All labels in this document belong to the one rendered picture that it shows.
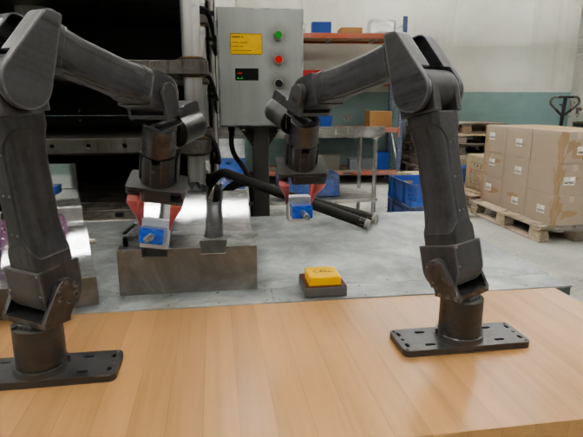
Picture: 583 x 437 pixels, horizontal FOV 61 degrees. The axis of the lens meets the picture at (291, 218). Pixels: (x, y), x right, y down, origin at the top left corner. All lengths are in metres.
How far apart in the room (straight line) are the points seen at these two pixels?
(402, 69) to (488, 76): 7.64
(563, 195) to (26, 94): 4.33
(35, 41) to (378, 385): 0.59
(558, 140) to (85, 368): 4.23
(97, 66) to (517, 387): 0.70
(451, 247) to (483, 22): 7.73
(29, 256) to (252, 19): 1.29
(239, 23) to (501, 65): 6.94
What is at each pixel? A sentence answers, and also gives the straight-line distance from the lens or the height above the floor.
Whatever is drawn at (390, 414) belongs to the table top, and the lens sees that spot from 0.64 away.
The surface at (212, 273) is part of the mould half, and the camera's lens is 0.96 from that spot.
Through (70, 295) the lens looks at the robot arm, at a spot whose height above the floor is 0.91.
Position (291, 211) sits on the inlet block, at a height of 0.93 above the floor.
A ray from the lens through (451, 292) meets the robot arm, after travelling 0.75.
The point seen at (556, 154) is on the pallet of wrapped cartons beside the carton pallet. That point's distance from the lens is 4.60.
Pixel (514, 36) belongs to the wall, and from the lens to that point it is 8.59.
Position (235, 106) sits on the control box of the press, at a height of 1.14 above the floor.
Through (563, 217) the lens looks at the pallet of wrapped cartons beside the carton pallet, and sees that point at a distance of 4.70.
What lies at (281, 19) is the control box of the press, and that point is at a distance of 1.81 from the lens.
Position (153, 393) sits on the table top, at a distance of 0.68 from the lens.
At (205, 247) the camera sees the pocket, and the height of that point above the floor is 0.88.
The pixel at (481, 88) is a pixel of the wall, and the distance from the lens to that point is 8.34.
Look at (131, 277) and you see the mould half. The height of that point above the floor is 0.84.
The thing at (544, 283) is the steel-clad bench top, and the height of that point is 0.80.
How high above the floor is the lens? 1.16
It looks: 13 degrees down
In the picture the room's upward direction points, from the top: straight up
